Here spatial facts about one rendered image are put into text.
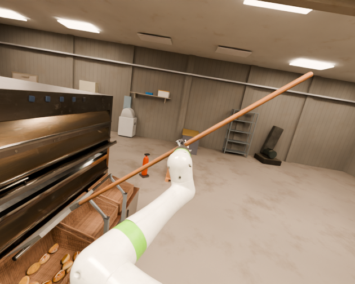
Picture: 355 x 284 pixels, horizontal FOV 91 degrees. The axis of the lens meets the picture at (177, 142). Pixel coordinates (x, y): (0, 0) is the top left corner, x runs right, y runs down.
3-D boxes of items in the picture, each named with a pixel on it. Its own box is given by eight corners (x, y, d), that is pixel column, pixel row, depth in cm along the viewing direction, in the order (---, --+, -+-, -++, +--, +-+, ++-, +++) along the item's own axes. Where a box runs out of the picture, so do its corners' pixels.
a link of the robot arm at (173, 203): (143, 224, 50) (118, 215, 56) (149, 257, 52) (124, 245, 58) (198, 174, 79) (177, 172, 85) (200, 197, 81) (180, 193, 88)
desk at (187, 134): (195, 146, 894) (198, 131, 874) (196, 155, 747) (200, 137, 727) (180, 143, 895) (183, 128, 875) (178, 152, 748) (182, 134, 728)
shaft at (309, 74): (311, 76, 95) (309, 71, 95) (315, 75, 92) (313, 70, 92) (82, 204, 131) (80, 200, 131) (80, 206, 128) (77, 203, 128)
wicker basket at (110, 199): (85, 207, 240) (86, 189, 234) (105, 187, 295) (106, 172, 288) (119, 213, 238) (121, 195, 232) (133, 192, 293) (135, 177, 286)
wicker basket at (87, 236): (49, 241, 181) (49, 218, 175) (83, 208, 236) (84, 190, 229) (94, 251, 178) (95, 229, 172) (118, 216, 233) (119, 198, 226)
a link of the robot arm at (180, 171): (190, 153, 69) (163, 156, 71) (193, 182, 72) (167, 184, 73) (191, 145, 83) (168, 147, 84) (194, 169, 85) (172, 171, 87)
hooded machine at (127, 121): (135, 136, 898) (138, 109, 865) (132, 138, 840) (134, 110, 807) (121, 133, 899) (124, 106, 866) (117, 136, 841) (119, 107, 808)
